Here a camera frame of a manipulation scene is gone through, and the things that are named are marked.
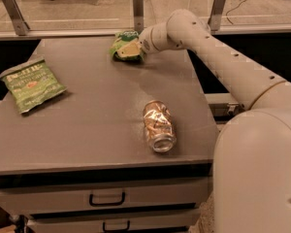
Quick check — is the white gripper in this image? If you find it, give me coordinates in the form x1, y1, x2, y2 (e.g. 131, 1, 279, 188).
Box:
117, 22, 169, 59

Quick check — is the grey drawer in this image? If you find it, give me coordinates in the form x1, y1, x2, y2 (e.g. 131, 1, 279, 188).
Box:
27, 209, 200, 233
0, 177, 212, 215

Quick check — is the middle metal railing bracket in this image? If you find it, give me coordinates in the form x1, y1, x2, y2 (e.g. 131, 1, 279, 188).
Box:
133, 0, 144, 33

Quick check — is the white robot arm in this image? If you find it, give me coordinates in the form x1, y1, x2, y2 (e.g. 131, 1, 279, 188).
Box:
118, 10, 291, 233

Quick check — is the left metal railing bracket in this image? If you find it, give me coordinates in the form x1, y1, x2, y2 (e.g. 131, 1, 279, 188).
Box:
2, 0, 30, 36

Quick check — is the green jalapeno chip bag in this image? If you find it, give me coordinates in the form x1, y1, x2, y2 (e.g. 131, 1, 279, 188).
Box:
0, 57, 67, 114

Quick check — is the lower grey drawer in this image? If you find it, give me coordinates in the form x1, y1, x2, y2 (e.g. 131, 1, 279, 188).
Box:
27, 209, 200, 233

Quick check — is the metal railing bracket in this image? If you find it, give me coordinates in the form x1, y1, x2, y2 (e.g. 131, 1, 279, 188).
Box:
133, 0, 144, 33
208, 0, 226, 31
2, 0, 30, 36

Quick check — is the upper grey drawer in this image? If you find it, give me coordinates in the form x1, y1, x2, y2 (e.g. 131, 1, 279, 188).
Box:
0, 177, 212, 215

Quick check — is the green rice chip bag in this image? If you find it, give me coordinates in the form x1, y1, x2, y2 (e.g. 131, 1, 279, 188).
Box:
110, 30, 144, 61

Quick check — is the right metal railing bracket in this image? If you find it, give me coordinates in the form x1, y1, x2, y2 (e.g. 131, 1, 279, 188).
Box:
208, 0, 226, 31

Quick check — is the crushed clear plastic bottle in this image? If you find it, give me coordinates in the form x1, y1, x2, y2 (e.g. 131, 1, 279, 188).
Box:
143, 100, 177, 153

